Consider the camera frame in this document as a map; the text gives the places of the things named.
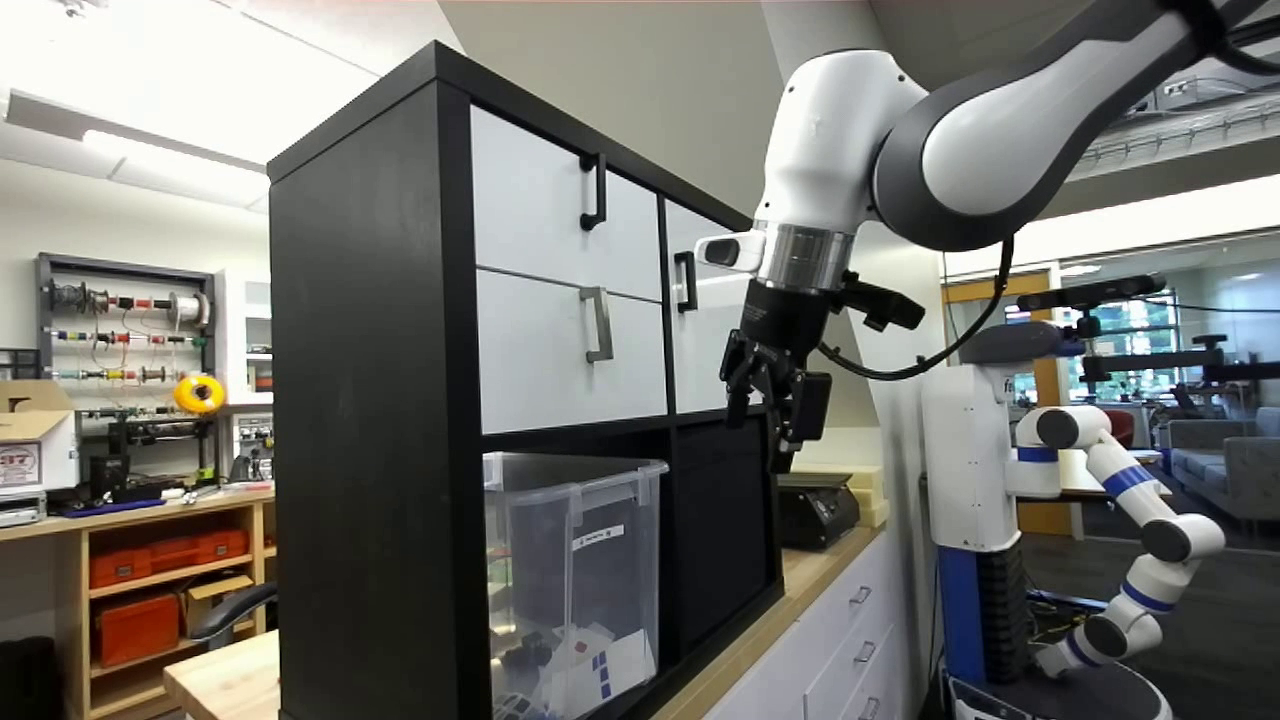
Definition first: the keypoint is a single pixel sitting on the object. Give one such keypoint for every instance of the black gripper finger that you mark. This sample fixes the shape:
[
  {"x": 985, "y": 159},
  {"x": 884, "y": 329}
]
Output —
[
  {"x": 805, "y": 414},
  {"x": 740, "y": 380}
]

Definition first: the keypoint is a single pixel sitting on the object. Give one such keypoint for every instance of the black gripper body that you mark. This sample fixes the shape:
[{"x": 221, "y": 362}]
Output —
[{"x": 787, "y": 332}]

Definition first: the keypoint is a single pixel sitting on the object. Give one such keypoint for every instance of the clear plastic storage box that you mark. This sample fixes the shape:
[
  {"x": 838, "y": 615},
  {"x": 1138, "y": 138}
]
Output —
[{"x": 572, "y": 586}]

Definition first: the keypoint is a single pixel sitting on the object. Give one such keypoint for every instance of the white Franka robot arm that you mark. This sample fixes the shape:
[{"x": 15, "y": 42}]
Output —
[{"x": 985, "y": 144}]

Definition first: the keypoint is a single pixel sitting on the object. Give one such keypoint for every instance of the wide orange storage bin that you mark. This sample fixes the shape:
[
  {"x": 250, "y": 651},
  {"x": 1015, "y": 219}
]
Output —
[{"x": 161, "y": 558}]

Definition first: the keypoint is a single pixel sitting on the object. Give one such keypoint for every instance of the small orange storage bin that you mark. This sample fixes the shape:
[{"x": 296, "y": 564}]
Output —
[{"x": 133, "y": 627}]

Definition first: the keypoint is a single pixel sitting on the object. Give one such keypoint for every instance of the brown cardboard box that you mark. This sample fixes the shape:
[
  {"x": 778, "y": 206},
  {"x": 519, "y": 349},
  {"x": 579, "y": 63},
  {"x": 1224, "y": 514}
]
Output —
[{"x": 35, "y": 398}]

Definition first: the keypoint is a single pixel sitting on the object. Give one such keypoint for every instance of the white box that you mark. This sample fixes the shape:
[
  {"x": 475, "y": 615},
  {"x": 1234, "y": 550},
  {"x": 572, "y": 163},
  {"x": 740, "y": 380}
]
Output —
[{"x": 35, "y": 460}]

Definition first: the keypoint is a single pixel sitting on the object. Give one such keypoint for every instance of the black desktop device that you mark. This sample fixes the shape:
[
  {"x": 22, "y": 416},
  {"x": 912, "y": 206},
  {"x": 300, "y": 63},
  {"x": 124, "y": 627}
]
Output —
[{"x": 814, "y": 514}]

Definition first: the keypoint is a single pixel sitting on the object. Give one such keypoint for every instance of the white and blue mobile robot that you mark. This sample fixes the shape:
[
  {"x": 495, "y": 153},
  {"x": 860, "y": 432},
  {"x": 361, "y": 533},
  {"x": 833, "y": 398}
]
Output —
[{"x": 967, "y": 452}]

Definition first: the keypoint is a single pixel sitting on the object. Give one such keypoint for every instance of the white cabinet with wooden top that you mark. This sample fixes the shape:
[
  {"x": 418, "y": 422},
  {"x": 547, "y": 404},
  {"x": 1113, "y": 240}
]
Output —
[{"x": 843, "y": 652}]

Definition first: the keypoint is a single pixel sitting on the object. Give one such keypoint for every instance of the white sheet with coloured squares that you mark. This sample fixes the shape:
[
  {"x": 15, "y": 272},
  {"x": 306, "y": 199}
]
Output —
[{"x": 615, "y": 667}]

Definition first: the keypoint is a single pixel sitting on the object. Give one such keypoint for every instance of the small black item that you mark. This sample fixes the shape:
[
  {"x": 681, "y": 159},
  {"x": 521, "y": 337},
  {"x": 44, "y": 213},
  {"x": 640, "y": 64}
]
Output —
[{"x": 535, "y": 658}]

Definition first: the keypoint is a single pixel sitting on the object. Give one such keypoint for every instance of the black cube shelf unit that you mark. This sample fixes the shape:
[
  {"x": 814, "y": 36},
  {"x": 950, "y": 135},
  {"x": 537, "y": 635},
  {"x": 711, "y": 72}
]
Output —
[{"x": 361, "y": 400}]

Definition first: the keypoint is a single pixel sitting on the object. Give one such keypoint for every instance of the black chair armrest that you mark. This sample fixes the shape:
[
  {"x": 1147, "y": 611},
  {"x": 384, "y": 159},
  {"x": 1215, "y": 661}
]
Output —
[{"x": 232, "y": 611}]

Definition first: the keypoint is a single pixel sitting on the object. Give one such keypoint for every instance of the light wooden table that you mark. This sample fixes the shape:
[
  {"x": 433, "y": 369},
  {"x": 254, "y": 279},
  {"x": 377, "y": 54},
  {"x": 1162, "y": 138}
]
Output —
[{"x": 227, "y": 681}]

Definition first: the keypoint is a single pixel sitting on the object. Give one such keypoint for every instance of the wooden workbench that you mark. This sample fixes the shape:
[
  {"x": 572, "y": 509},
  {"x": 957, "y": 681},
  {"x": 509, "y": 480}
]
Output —
[{"x": 133, "y": 514}]

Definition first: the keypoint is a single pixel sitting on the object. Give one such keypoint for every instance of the black benchtop machine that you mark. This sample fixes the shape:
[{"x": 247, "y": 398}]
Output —
[{"x": 114, "y": 465}]

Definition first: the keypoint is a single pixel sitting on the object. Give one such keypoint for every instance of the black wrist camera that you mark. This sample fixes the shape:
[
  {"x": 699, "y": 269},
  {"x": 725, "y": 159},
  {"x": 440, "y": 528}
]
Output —
[{"x": 884, "y": 305}]

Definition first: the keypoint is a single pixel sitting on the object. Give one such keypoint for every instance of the wall tool rack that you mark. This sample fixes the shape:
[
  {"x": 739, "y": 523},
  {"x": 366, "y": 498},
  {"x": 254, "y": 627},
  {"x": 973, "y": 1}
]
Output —
[{"x": 123, "y": 321}]

